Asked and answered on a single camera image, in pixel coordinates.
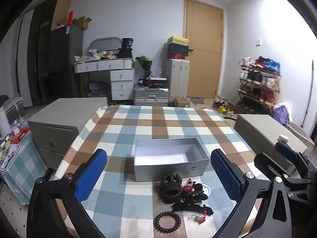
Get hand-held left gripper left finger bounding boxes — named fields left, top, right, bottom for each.
left=26, top=149, right=107, bottom=238

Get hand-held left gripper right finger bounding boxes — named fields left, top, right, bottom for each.
left=210, top=149, right=293, bottom=238

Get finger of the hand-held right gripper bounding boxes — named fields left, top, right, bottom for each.
left=255, top=153, right=296, bottom=181
left=275, top=142, right=310, bottom=169

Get black ornate hair clip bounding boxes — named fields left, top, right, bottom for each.
left=183, top=182, right=209, bottom=204

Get red white hair ornament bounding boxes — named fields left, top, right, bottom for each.
left=182, top=181, right=195, bottom=193

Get long black hair clip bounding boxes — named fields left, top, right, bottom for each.
left=172, top=203, right=214, bottom=217

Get black hair claw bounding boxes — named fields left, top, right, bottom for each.
left=160, top=174, right=183, bottom=191

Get grey box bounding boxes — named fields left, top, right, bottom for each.
left=134, top=137, right=210, bottom=182

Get small black bead bracelet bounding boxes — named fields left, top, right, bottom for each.
left=161, top=190, right=182, bottom=204

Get large black bead bracelet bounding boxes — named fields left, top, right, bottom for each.
left=153, top=211, right=182, bottom=232

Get wicker basket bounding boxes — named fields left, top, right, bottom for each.
left=285, top=121, right=316, bottom=155

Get grey drawer cabinet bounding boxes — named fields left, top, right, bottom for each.
left=234, top=114, right=309, bottom=169
left=27, top=98, right=108, bottom=169

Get purple bag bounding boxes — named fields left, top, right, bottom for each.
left=273, top=105, right=289, bottom=126

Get wooden shoe rack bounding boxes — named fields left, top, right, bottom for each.
left=236, top=63, right=282, bottom=116

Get pile of loose shoes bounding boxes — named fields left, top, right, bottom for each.
left=211, top=96, right=239, bottom=119

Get thin dark rod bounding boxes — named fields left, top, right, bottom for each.
left=302, top=59, right=317, bottom=127

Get plaid covered side table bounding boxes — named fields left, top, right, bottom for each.
left=0, top=126, right=48, bottom=205

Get rows of racked shoes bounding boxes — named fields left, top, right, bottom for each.
left=238, top=56, right=281, bottom=106

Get plaid tablecloth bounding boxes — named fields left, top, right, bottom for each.
left=53, top=104, right=260, bottom=238

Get small cardboard box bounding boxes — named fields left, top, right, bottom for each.
left=174, top=97, right=190, bottom=108

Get side table clutter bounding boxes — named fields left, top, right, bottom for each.
left=0, top=120, right=31, bottom=163

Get silver suitcase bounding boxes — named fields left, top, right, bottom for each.
left=133, top=84, right=170, bottom=106

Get white cylinder appliance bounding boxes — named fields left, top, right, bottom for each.
left=0, top=106, right=12, bottom=137

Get white desk with drawers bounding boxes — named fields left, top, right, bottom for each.
left=74, top=58, right=136, bottom=101

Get dark grey chair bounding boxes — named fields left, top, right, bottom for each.
left=0, top=95, right=26, bottom=119

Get cream storage cabinet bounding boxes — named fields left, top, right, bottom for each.
left=166, top=59, right=191, bottom=103

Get black red flat box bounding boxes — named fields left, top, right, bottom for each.
left=139, top=77, right=168, bottom=89

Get dark refrigerator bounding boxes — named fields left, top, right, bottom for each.
left=48, top=24, right=84, bottom=105

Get pile of desk clutter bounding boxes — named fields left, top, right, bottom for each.
left=74, top=51, right=120, bottom=63

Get wooden door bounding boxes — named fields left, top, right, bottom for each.
left=183, top=0, right=225, bottom=99

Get dark green bouquet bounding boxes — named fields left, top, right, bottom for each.
left=135, top=55, right=153, bottom=79

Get black red shoe box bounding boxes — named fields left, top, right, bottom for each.
left=167, top=51, right=189, bottom=60

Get black paper bag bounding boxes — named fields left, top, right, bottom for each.
left=117, top=38, right=134, bottom=59

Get dark wardrobe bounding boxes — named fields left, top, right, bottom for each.
left=17, top=0, right=61, bottom=106

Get grey arched board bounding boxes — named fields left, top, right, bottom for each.
left=89, top=37, right=122, bottom=55

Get yellow shoe box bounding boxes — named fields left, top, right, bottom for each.
left=167, top=36, right=189, bottom=44

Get open cardboard box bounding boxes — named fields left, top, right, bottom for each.
left=72, top=16, right=93, bottom=31

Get cardboard sheet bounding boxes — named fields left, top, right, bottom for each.
left=51, top=0, right=71, bottom=31

